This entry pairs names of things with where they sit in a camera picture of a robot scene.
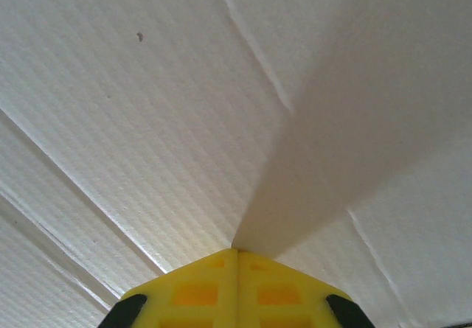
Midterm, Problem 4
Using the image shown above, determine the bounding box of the teal and white paper box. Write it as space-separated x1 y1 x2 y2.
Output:
0 0 472 328

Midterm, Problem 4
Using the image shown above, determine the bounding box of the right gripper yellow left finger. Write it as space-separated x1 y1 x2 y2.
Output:
97 248 239 328

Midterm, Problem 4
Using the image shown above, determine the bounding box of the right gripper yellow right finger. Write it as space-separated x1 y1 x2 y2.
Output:
237 250 369 328

